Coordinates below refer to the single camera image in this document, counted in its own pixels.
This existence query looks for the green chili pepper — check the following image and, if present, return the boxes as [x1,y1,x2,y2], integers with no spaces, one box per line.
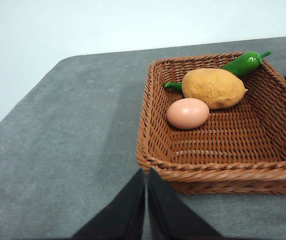
[163,51,273,91]

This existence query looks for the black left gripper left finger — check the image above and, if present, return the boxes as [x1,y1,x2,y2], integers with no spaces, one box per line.
[71,169,146,240]

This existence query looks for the brown wicker basket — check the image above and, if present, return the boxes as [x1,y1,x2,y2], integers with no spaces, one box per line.
[135,51,286,196]

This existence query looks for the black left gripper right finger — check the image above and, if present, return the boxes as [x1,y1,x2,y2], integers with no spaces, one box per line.
[147,167,224,240]

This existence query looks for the light brown egg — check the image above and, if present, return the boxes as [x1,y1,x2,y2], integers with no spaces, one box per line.
[166,97,210,130]

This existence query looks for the yellow-orange potato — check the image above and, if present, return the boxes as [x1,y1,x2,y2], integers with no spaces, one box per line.
[182,68,249,110]

